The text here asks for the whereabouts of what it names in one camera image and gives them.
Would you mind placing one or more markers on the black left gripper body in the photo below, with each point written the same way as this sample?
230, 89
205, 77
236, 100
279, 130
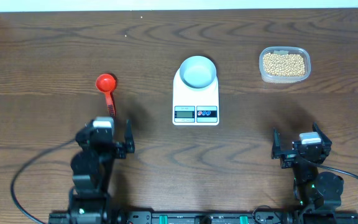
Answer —
118, 150

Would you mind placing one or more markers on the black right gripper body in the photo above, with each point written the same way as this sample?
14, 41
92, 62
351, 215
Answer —
288, 160

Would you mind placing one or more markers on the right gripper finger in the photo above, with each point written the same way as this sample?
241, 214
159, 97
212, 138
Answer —
276, 146
324, 139

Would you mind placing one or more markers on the red plastic measuring scoop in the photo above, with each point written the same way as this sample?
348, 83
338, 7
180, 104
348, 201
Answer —
106, 84

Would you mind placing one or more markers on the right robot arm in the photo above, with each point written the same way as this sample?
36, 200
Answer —
318, 192

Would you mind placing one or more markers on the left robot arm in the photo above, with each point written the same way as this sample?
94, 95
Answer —
92, 169

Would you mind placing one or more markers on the white digital kitchen scale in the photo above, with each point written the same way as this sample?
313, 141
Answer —
195, 106

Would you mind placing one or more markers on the pale grey round bowl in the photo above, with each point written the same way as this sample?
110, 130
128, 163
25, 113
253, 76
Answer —
198, 72

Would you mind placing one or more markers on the clear plastic container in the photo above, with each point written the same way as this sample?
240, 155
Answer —
282, 51

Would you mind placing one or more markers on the soybeans in container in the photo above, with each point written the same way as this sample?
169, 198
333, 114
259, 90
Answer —
288, 65

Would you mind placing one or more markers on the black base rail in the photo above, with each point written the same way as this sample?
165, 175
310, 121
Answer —
263, 217

